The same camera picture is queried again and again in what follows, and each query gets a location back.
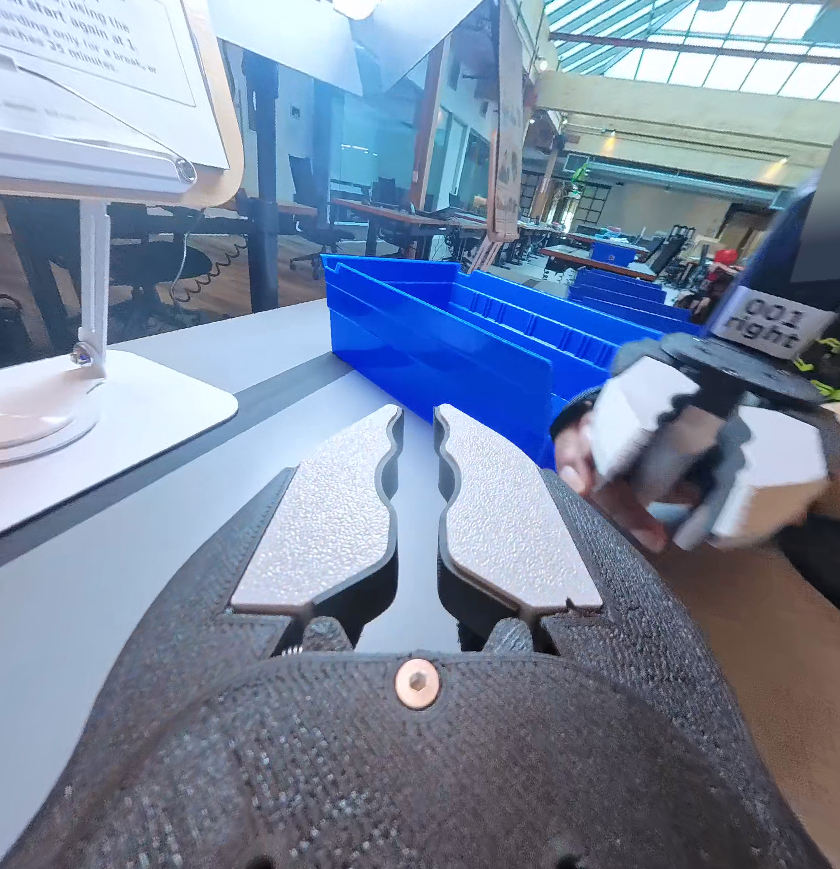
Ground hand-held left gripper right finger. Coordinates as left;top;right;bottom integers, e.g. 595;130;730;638
433;403;605;619

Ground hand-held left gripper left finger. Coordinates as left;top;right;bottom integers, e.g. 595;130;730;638
230;404;404;615

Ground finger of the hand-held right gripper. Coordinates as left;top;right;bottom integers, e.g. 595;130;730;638
588;358;702;482
708;404;831;549

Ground white document stand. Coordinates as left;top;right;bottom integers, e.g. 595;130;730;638
0;0;245;540

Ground wooden desk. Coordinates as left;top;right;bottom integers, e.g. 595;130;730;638
331;197;489;259

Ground black office chair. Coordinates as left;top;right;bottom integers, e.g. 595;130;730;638
287;155;358;272
26;200;213;327

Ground printed instruction sheet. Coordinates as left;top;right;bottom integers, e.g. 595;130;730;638
0;0;230;171

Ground black coiled cable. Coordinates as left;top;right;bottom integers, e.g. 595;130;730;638
172;234;250;306

